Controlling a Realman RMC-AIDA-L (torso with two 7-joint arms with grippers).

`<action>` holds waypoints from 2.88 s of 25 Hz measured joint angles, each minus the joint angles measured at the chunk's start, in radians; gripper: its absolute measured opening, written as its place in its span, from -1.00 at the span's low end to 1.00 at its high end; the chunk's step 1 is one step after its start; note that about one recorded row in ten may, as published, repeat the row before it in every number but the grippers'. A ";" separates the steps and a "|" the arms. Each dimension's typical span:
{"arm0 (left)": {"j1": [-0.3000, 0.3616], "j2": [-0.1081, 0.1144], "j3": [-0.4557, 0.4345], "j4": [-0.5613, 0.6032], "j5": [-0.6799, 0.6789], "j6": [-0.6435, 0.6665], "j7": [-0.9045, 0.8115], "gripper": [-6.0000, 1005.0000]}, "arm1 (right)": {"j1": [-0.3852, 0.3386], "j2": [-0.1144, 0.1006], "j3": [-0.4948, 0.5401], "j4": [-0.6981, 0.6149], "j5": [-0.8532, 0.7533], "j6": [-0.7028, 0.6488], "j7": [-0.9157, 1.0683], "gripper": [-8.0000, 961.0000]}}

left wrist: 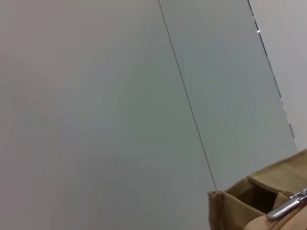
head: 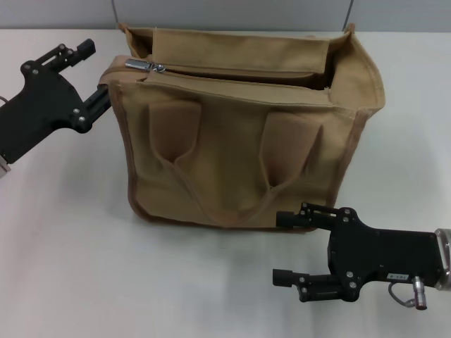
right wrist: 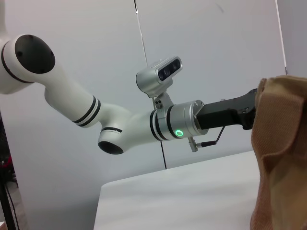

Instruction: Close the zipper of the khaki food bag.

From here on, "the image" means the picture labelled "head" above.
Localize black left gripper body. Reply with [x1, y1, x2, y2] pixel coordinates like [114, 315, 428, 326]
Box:
[0, 60, 93, 165]

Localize right gripper cable with connector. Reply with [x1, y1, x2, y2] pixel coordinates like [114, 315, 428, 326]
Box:
[387, 275, 430, 311]

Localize khaki canvas food bag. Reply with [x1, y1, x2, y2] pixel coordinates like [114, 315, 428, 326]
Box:
[98, 23, 387, 232]

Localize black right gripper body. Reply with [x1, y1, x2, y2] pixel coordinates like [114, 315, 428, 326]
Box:
[328, 206, 445, 304]

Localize silver metal zipper pull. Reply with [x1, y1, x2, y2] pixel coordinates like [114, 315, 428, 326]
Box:
[125, 58, 166, 74]

